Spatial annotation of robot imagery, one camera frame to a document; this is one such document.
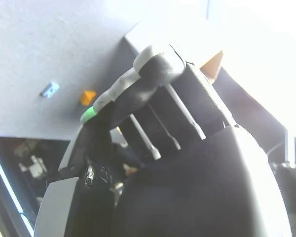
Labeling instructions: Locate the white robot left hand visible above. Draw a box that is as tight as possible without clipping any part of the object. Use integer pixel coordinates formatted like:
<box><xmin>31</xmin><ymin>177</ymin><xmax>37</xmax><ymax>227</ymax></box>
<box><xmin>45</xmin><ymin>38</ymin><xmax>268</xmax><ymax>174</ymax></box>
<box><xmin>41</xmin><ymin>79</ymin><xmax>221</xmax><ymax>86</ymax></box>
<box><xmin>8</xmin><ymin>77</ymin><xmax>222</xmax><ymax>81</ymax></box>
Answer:
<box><xmin>34</xmin><ymin>43</ymin><xmax>296</xmax><ymax>237</ymax></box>

